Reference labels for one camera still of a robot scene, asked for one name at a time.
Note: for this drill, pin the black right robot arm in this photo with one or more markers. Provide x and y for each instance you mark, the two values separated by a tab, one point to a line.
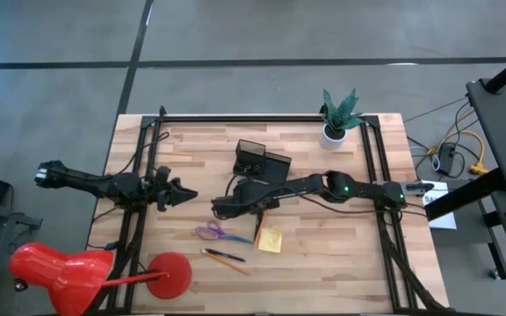
345	188

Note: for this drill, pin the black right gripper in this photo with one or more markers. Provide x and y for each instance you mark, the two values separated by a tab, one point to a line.
244	204

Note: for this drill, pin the brown marker pen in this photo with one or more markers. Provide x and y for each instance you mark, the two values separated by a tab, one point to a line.
257	239

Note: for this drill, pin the white paper sheet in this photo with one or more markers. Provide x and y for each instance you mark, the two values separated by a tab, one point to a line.
444	219

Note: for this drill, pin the black mesh desk organizer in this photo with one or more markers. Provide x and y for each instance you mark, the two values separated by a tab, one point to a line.
275	169

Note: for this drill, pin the black aluminium table frame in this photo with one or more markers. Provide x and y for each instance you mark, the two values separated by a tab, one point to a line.
257	118

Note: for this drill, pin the red desk lamp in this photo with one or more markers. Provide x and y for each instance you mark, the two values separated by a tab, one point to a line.
59	272

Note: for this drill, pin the grey desk top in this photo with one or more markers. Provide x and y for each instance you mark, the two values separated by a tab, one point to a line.
499	131

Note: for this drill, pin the green snake plant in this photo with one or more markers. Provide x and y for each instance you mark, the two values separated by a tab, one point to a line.
338	114

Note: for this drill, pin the orange pencil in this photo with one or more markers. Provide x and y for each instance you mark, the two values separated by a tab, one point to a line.
231	265

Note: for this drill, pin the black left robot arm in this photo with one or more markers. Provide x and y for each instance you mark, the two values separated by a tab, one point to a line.
121	186

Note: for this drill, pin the purple blue scissors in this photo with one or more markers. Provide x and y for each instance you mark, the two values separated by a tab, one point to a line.
235	239

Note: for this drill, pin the black power adapter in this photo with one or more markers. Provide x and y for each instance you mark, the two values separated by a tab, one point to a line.
446	158

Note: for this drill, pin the black flat bracket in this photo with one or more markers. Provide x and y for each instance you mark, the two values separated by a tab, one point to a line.
415	188

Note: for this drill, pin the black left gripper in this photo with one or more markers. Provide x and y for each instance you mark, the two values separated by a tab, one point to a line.
165	191

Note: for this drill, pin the black desk support beam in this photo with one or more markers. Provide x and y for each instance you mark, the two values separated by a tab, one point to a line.
464	197

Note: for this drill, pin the black pen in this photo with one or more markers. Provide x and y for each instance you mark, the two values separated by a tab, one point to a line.
224	255

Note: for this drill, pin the yellow sticky note pad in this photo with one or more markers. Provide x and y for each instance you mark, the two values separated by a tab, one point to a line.
271	241

